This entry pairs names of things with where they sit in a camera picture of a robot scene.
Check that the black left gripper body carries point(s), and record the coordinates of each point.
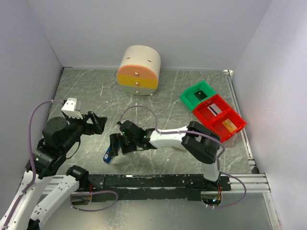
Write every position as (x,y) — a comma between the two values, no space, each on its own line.
(79,126)

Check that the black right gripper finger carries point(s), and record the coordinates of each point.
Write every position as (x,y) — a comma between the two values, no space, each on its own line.
(114,144)
(127,147)

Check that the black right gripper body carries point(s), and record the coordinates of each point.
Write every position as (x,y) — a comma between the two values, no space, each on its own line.
(123,136)

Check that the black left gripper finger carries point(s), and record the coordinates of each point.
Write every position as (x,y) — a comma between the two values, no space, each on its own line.
(94,129)
(97,120)

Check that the blue card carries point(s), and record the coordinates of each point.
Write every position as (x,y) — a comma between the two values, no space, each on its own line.
(108,155)

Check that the green plastic bin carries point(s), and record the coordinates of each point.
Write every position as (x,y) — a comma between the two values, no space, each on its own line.
(190,100)

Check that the red double plastic bin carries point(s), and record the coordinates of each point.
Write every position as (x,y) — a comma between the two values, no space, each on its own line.
(214,123)

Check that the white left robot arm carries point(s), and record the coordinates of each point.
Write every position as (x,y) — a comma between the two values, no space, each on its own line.
(59,136)

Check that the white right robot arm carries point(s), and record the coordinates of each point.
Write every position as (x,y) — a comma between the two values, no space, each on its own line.
(199,141)

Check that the black card in green bin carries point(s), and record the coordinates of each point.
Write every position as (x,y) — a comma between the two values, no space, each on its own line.
(201,95)

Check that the white card with black stripe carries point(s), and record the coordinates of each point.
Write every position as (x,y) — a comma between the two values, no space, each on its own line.
(215,110)

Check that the orange gold card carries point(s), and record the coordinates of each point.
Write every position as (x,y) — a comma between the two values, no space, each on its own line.
(230,126)

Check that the round three-drawer cabinet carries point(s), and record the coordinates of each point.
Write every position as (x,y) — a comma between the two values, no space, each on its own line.
(139,70)

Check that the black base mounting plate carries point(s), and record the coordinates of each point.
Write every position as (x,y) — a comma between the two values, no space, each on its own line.
(192,187)

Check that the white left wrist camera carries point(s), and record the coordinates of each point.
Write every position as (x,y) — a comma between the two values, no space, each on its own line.
(71,108)

